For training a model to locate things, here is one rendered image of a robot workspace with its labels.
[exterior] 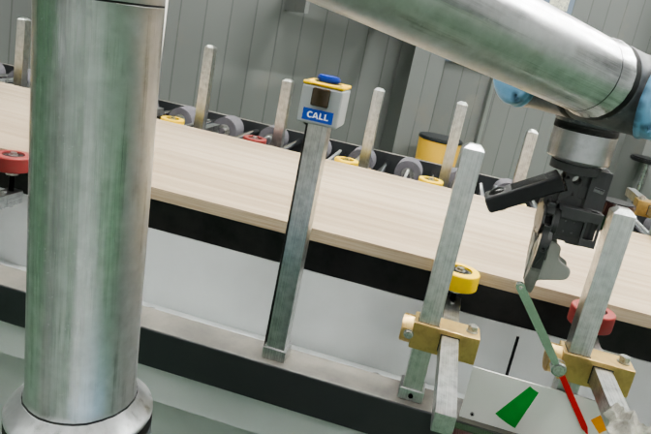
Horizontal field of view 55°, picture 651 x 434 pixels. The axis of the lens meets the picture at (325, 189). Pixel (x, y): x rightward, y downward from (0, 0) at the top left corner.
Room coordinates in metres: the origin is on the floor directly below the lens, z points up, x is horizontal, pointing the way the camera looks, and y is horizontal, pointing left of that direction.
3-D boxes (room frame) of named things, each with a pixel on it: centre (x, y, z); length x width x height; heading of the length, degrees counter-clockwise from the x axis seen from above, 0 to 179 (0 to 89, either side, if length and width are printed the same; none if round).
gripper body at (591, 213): (0.92, -0.36, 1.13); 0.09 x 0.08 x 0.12; 80
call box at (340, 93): (1.06, 0.03, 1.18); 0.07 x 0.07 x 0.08; 80
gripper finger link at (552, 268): (0.90, -0.36, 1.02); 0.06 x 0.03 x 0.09; 80
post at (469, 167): (1.02, -0.23, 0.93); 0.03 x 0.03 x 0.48; 80
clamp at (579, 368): (0.98, -0.49, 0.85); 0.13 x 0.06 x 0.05; 80
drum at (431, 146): (5.27, -0.87, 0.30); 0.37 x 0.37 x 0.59
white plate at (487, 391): (0.96, -0.44, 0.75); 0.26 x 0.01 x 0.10; 80
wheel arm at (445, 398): (0.97, -0.26, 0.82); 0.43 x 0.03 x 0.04; 170
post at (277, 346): (1.06, 0.03, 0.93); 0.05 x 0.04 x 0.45; 80
